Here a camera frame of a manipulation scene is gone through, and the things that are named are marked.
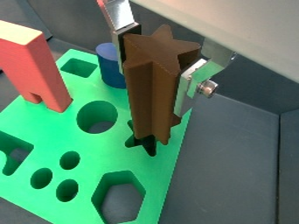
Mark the blue cylinder block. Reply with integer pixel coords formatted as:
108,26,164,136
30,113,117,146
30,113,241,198
96,43,126,88

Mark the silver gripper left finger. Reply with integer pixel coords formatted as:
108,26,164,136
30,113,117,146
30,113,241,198
97,0,141,71

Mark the red arch block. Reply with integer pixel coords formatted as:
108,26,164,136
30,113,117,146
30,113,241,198
0,20,72,113

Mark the green shape sorter block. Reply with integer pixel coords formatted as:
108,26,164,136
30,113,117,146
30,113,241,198
0,50,186,224

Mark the brown star prism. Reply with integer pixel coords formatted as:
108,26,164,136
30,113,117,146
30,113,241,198
122,24,200,144

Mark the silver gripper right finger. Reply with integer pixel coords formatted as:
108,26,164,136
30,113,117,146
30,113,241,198
173,38,237,117

